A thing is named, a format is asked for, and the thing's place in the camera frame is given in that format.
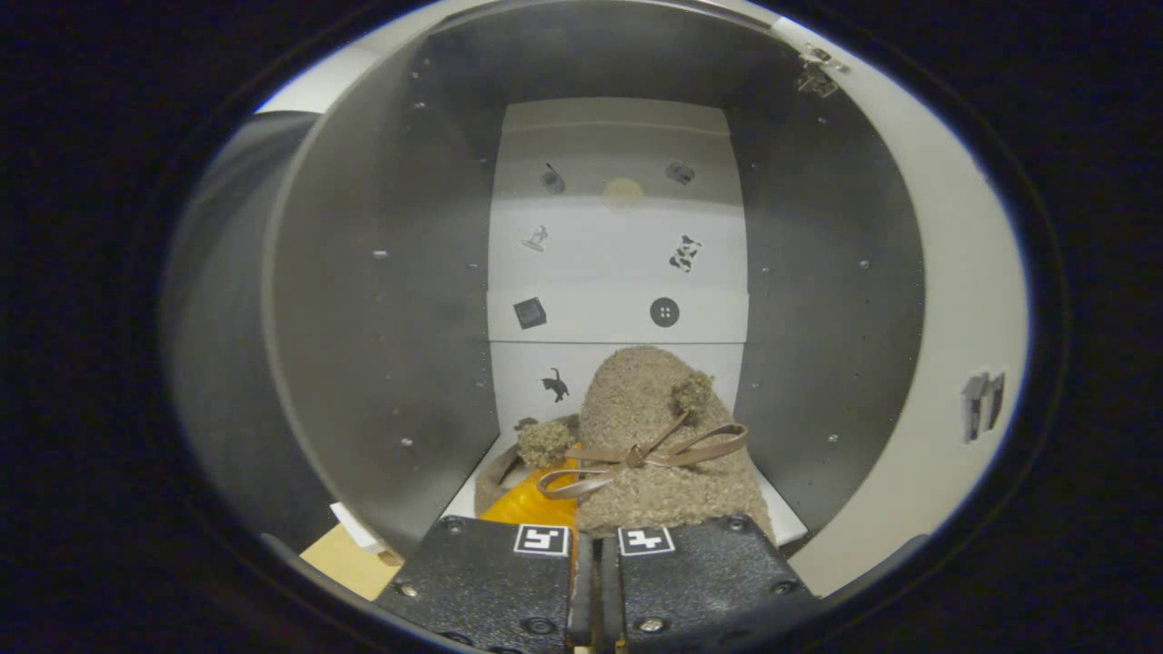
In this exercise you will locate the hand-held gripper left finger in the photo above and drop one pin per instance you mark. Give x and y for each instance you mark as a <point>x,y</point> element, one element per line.
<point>482,581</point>

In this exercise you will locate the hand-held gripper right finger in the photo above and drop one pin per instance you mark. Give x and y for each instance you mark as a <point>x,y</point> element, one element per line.
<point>709,581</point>

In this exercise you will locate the grey shoe cabinet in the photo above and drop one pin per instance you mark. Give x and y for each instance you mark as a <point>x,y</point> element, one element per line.
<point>382,318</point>

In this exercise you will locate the brown fuzzy shoe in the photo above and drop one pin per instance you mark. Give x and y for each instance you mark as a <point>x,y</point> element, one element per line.
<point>636,409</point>

